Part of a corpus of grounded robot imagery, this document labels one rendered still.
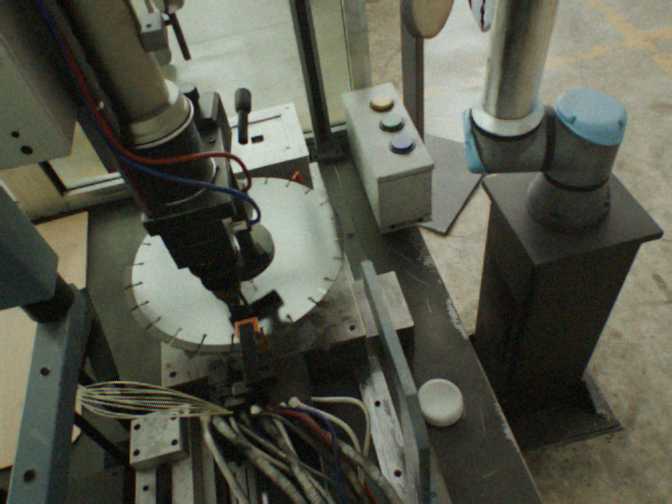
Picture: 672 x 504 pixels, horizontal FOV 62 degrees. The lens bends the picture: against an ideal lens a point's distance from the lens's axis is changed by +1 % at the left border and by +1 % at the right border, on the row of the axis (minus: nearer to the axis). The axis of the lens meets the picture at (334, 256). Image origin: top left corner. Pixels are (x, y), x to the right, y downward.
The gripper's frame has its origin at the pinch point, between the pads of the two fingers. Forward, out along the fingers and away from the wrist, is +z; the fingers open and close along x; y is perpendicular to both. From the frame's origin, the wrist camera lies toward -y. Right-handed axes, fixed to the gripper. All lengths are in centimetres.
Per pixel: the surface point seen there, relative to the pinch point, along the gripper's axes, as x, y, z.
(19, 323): 38, -107, 16
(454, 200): 21, 29, 89
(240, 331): -15, -91, -7
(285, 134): 16, -50, 1
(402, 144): -6.6, -41.7, 0.3
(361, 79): 13.2, -27.9, 0.5
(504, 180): -20.2, -25.0, 16.3
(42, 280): -14, -104, -33
